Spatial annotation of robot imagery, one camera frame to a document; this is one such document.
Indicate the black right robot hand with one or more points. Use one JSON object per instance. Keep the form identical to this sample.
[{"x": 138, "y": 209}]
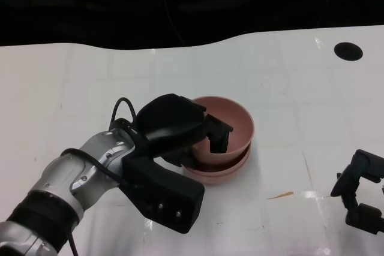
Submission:
[{"x": 369, "y": 217}]

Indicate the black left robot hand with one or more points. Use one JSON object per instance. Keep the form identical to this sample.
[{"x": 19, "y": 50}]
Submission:
[{"x": 171, "y": 121}]

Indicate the pink plastic bowl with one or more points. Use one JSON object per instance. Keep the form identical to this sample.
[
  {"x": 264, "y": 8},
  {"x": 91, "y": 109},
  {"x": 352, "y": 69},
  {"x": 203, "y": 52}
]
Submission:
[
  {"x": 216, "y": 181},
  {"x": 240, "y": 124},
  {"x": 216, "y": 174}
]

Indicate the black backdrop curtain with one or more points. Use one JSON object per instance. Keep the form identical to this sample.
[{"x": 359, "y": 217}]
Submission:
[{"x": 90, "y": 4}]

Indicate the black table grommet hole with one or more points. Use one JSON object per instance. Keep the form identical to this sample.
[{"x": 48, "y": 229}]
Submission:
[{"x": 348, "y": 51}]

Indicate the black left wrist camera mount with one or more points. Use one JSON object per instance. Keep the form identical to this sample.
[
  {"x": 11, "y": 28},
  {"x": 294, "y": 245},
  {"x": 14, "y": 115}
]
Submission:
[{"x": 168, "y": 190}]

